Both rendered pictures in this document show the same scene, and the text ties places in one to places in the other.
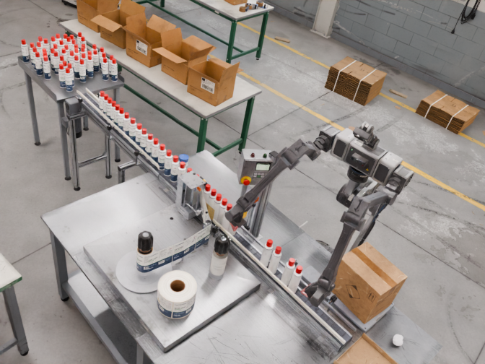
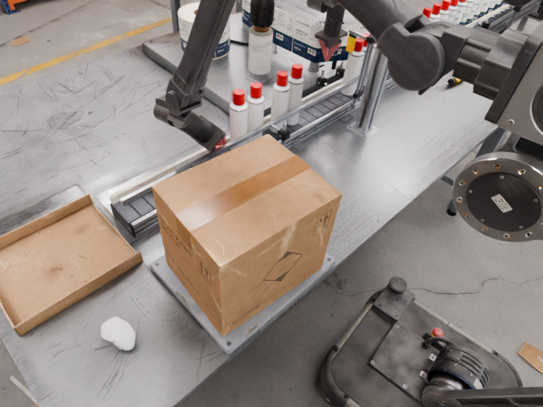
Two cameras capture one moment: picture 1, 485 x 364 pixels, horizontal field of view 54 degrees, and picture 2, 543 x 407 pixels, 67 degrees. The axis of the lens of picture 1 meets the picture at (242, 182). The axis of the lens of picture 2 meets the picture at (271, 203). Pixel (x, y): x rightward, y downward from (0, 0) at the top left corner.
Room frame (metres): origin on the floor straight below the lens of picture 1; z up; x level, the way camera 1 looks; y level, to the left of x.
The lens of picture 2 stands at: (1.89, -1.38, 1.70)
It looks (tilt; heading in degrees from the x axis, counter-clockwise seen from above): 47 degrees down; 92
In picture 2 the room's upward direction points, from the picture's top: 6 degrees clockwise
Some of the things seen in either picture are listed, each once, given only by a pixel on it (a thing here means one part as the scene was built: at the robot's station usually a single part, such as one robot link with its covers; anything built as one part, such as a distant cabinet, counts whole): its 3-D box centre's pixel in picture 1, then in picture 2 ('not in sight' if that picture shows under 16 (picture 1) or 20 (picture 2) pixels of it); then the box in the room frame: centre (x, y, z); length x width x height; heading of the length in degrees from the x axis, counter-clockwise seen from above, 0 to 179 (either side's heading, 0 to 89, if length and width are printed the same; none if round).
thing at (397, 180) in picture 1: (393, 185); (494, 63); (2.15, -0.84, 1.45); 0.09 x 0.08 x 0.12; 57
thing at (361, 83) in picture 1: (355, 80); not in sight; (6.14, -1.24, 0.16); 0.65 x 0.54 x 0.32; 61
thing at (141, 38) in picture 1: (147, 40); not in sight; (4.33, 1.20, 0.97); 0.45 x 0.38 x 0.37; 150
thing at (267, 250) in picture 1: (266, 253); (293, 95); (1.88, -0.22, 0.98); 0.05 x 0.05 x 0.20
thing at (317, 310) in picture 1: (242, 246); (326, 107); (2.00, -0.08, 0.86); 1.65 x 0.08 x 0.04; 50
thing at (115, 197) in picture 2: (272, 275); (262, 122); (1.79, -0.28, 0.91); 1.07 x 0.01 x 0.02; 50
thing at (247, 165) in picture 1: (255, 167); not in sight; (2.14, -0.05, 1.38); 0.17 x 0.10 x 0.19; 105
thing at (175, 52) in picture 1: (185, 57); not in sight; (4.15, 0.78, 0.96); 0.53 x 0.45 x 0.37; 148
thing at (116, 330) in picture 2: (398, 339); (118, 333); (1.58, -1.02, 0.85); 0.08 x 0.07 x 0.04; 121
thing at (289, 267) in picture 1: (288, 271); (254, 115); (1.77, -0.36, 0.98); 0.05 x 0.05 x 0.20
